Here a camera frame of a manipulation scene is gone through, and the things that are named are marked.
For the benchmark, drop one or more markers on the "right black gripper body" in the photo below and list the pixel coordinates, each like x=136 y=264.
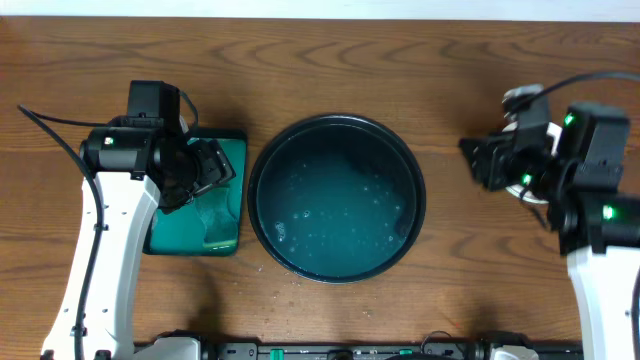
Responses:
x=489 y=163

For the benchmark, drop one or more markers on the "black round tray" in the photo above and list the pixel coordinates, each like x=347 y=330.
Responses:
x=337 y=198

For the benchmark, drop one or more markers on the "black rectangular tray green water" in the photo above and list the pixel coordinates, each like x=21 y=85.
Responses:
x=214 y=216

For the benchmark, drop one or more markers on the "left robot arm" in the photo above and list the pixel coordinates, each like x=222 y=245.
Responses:
x=152 y=183

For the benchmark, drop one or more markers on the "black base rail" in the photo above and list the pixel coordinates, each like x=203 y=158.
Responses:
x=438 y=348

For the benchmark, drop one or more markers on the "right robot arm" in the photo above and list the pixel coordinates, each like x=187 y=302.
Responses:
x=597 y=225

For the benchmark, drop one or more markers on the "green yellow sponge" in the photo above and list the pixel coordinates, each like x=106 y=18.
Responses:
x=221 y=246

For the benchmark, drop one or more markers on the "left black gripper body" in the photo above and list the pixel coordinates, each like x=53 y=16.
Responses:
x=211 y=167

